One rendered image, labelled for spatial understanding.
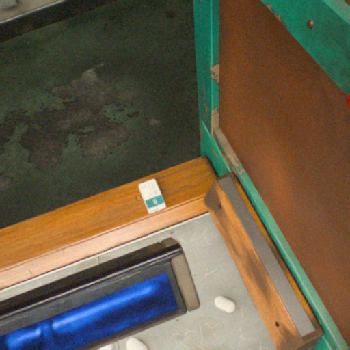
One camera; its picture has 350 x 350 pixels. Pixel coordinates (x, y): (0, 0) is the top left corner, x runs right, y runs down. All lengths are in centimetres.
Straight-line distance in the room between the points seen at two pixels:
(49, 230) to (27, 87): 157
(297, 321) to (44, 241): 48
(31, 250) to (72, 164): 110
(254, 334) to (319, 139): 40
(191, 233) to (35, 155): 130
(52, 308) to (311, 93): 32
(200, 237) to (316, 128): 41
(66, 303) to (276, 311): 35
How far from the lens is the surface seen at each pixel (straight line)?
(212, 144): 81
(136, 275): 39
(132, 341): 73
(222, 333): 74
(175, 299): 41
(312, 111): 45
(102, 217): 82
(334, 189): 47
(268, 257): 66
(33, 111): 219
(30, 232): 85
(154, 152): 185
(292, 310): 64
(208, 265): 78
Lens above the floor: 146
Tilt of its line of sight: 55 degrees down
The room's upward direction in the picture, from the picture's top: 9 degrees counter-clockwise
